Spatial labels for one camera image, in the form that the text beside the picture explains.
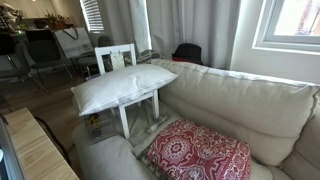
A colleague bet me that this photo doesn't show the large beige pillow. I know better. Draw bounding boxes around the large beige pillow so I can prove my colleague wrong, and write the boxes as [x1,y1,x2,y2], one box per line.
[71,64,178,116]

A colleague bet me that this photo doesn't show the small white wooden chair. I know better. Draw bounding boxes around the small white wooden chair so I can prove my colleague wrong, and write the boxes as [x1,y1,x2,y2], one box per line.
[94,43,159,139]

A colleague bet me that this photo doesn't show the black office chair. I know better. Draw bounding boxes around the black office chair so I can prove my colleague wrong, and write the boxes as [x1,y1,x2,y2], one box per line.
[26,29,73,84]

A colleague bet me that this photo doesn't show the beige fabric sofa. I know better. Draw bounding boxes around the beige fabric sofa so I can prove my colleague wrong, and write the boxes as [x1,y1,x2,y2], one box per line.
[72,59,320,180]

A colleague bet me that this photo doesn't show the clear plastic water bottle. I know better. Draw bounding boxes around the clear plastic water bottle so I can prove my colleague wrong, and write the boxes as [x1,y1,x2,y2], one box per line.
[146,114,170,134]

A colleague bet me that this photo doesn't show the clear plastic storage box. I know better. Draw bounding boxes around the clear plastic storage box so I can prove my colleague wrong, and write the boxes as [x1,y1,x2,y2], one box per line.
[84,110,119,144]

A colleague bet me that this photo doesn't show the red patterned cushion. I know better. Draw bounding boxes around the red patterned cushion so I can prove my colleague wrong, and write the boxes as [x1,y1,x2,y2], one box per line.
[147,119,251,180]

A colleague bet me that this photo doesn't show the grey white curtain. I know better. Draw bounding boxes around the grey white curtain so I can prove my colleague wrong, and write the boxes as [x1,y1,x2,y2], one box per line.
[97,0,241,69]

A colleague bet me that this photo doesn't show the white tote bag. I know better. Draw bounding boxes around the white tote bag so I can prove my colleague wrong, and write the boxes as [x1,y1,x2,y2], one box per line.
[55,28,93,58]

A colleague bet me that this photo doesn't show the window blinds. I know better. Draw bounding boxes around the window blinds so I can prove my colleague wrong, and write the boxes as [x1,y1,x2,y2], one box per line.
[80,0,104,32]

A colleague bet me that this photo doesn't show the potted plants on table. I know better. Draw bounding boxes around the potted plants on table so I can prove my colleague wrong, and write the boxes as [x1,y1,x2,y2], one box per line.
[34,13,75,30]

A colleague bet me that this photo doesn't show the window with white frame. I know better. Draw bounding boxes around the window with white frame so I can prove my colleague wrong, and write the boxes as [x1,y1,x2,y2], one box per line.
[253,0,320,54]

